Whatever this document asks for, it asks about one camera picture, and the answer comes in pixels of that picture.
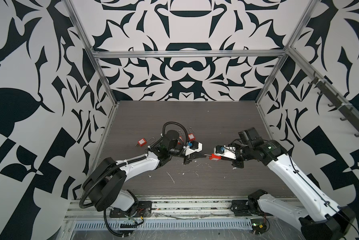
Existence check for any red padlock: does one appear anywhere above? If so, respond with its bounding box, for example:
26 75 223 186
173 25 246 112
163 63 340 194
205 154 221 161
187 127 195 142
135 137 156 147

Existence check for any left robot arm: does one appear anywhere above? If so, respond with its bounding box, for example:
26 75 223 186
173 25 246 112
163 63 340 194
79 130 205 216

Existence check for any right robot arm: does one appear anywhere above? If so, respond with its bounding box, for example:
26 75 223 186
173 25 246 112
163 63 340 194
220 128 355 240

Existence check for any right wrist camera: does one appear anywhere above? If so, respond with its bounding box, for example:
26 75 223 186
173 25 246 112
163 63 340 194
214 145 236 160

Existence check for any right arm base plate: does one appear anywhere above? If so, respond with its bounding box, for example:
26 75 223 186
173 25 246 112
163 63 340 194
230 200 268 217

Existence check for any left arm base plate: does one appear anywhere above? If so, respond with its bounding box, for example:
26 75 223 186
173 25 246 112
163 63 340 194
110 201 153 218

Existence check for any black corrugated cable conduit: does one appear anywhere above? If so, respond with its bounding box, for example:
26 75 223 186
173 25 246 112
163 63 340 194
79 121 189 210

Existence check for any black hook rail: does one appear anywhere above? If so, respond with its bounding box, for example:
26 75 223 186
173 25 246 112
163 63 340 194
308 72 359 138

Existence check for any aluminium frame crossbar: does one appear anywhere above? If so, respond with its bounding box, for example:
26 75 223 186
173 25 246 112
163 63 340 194
92 50 285 59

